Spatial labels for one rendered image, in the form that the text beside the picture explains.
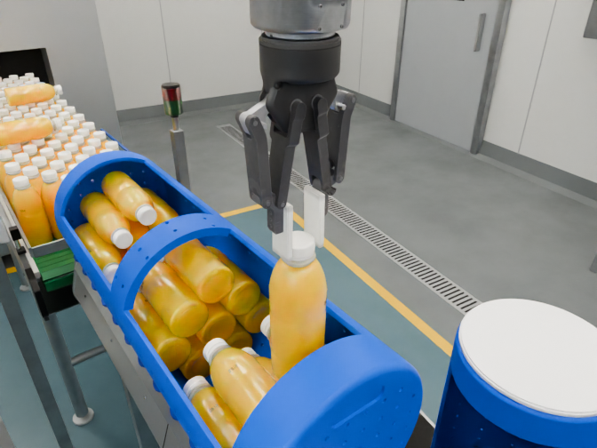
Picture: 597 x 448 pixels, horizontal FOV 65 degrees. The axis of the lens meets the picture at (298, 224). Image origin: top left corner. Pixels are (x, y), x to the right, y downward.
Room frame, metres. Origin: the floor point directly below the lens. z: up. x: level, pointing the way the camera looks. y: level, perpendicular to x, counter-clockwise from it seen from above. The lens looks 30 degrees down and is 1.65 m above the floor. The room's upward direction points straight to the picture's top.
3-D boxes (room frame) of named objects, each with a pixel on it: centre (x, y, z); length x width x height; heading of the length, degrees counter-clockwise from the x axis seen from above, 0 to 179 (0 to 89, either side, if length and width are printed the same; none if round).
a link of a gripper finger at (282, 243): (0.44, 0.02, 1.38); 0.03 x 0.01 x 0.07; 37
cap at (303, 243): (0.46, 0.00, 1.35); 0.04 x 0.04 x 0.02
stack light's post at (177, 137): (1.61, 0.43, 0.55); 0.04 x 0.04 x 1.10; 37
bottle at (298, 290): (0.46, 0.00, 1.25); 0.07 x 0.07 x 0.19
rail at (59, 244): (1.15, 0.53, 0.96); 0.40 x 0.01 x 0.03; 127
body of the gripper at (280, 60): (0.45, 0.00, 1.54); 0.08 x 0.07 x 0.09; 127
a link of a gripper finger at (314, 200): (0.47, -0.02, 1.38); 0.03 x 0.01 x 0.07; 37
